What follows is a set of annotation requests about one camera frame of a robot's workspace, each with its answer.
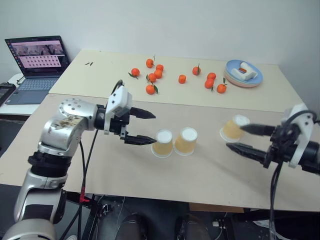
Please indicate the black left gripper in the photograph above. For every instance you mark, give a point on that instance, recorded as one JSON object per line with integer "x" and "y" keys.
{"x": 117, "y": 126}

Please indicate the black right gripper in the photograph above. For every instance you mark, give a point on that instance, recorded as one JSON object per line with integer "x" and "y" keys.
{"x": 282, "y": 145}

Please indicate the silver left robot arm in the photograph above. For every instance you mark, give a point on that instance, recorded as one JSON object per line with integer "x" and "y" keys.
{"x": 62, "y": 130}

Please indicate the stack of pastel plates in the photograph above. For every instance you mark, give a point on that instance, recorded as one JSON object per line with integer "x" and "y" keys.
{"x": 232, "y": 77}

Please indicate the yellow paper cup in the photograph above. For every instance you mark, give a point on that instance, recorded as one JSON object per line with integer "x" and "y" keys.
{"x": 186, "y": 142}
{"x": 163, "y": 145}
{"x": 232, "y": 130}

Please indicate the orange mandarin with leaf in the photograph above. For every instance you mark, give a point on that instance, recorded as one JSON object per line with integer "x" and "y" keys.
{"x": 151, "y": 77}
{"x": 209, "y": 84}
{"x": 150, "y": 89}
{"x": 135, "y": 72}
{"x": 221, "y": 88}

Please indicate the orange mandarin with stem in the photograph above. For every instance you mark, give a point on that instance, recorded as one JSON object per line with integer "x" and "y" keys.
{"x": 149, "y": 63}
{"x": 196, "y": 70}

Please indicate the white and orange plastic object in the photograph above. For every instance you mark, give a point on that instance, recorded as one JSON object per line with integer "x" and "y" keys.
{"x": 246, "y": 72}

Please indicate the small loose green leaves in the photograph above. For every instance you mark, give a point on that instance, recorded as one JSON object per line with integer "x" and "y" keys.
{"x": 89, "y": 63}

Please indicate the white power strip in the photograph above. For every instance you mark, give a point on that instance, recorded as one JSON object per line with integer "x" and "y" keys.
{"x": 217, "y": 223}

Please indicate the dark rounded shape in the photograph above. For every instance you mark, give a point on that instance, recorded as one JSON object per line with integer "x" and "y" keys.
{"x": 132, "y": 226}
{"x": 193, "y": 228}

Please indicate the dark grey open laptop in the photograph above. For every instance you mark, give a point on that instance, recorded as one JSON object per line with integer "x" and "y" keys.
{"x": 37, "y": 67}

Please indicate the black electronic device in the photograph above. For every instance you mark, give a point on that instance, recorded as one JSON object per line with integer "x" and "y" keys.
{"x": 6, "y": 91}

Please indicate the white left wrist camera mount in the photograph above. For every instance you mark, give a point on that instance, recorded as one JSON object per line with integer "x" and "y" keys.
{"x": 121, "y": 98}

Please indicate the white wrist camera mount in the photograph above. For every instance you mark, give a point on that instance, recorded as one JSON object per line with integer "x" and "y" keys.
{"x": 303, "y": 125}
{"x": 121, "y": 98}

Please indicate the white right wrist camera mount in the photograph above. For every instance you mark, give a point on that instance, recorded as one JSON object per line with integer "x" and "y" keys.
{"x": 303, "y": 125}

